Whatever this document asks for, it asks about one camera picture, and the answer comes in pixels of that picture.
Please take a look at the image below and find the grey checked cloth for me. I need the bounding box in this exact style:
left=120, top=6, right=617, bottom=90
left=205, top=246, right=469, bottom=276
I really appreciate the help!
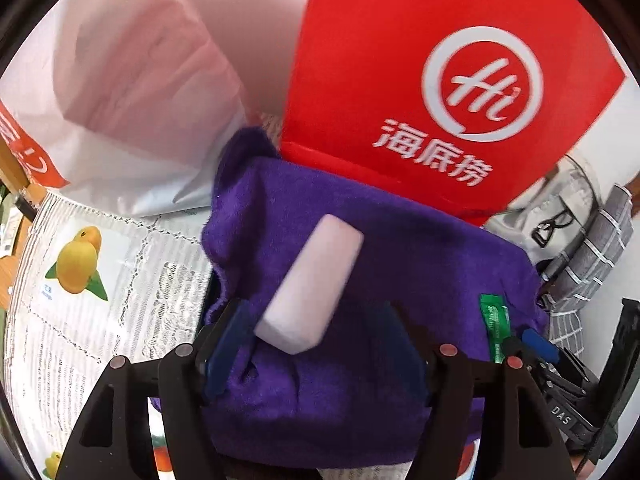
left=537, top=185, right=636, bottom=356

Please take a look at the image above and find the black cable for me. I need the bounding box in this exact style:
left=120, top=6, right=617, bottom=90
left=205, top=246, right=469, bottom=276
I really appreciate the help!
left=575, top=422, right=620, bottom=477

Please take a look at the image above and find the white plastic bag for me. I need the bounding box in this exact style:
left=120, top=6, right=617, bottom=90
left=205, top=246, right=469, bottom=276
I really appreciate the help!
left=0, top=0, right=321, bottom=218

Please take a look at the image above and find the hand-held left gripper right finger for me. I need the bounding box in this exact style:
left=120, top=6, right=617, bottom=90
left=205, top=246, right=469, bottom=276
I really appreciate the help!
left=370, top=302, right=576, bottom=480

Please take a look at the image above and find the purple towel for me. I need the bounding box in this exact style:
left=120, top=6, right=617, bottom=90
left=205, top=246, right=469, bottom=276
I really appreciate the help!
left=150, top=127, right=551, bottom=471

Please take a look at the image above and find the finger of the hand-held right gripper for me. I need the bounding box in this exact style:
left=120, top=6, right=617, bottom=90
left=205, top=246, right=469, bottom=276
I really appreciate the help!
left=502, top=329, right=596, bottom=401

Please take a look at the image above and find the fruit print table mat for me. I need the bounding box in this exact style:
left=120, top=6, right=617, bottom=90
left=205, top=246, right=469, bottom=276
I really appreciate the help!
left=5, top=192, right=221, bottom=480

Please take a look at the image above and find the white sponge block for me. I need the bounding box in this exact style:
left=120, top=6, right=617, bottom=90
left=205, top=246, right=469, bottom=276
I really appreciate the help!
left=254, top=214, right=365, bottom=355

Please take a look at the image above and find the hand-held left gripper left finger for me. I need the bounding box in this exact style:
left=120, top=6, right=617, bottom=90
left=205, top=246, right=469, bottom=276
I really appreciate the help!
left=60, top=301, right=261, bottom=480

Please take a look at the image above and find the small black clip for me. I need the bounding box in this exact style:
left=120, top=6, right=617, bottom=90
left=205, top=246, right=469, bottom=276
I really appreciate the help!
left=14, top=194, right=40, bottom=222

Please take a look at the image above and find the beige fabric bag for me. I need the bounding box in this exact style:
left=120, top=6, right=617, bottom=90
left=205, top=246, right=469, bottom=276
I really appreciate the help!
left=482, top=152, right=603, bottom=266

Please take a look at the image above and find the red paper bag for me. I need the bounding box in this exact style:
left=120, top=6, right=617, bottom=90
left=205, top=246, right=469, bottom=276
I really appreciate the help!
left=279, top=0, right=628, bottom=228

